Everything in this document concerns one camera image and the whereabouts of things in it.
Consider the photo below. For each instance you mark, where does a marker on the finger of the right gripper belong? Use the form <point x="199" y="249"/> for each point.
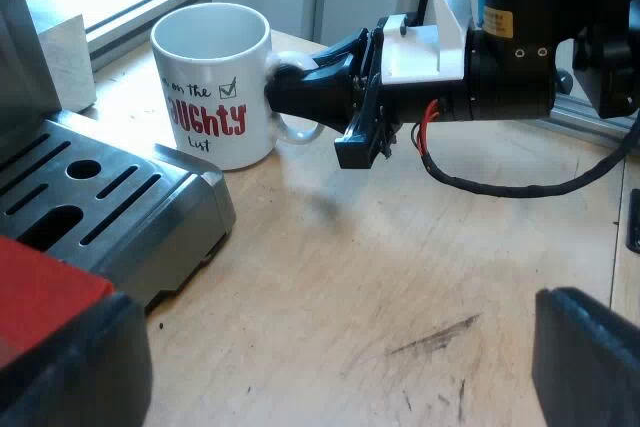
<point x="310" y="94"/>
<point x="345" y="49"/>

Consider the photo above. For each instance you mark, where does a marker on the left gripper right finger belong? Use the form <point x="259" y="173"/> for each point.
<point x="585" y="362"/>

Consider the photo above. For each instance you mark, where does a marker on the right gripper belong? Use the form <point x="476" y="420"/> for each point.
<point x="505" y="82"/>

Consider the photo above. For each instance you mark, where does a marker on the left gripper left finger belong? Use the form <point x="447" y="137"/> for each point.
<point x="75" y="372"/>

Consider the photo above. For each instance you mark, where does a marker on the white mug red black print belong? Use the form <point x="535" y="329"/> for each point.
<point x="215" y="92"/>

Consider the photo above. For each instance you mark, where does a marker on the steel espresso machine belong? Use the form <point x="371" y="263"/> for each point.
<point x="110" y="197"/>

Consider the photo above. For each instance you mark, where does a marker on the metal block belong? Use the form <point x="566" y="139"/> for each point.
<point x="67" y="67"/>

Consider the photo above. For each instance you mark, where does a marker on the aluminium rail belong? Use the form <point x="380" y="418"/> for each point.
<point x="585" y="114"/>
<point x="140" y="12"/>

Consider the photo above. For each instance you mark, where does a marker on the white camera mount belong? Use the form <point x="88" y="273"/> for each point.
<point x="440" y="12"/>

